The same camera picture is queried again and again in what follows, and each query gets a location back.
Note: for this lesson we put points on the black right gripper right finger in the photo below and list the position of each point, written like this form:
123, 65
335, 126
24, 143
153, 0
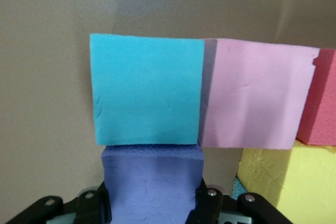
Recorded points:
207, 205

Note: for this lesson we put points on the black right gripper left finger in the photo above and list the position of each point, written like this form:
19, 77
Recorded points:
92, 208

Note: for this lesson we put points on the red foam block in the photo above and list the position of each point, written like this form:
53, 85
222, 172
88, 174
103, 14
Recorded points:
320, 103

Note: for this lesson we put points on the pink foam block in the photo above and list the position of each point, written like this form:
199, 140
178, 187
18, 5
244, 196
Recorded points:
254, 95

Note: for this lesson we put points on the light blue foam block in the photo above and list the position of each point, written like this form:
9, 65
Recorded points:
147, 90

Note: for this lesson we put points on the yellow foam block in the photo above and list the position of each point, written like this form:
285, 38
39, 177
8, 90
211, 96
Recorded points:
294, 182

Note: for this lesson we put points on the purple foam block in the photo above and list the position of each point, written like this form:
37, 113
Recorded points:
152, 187

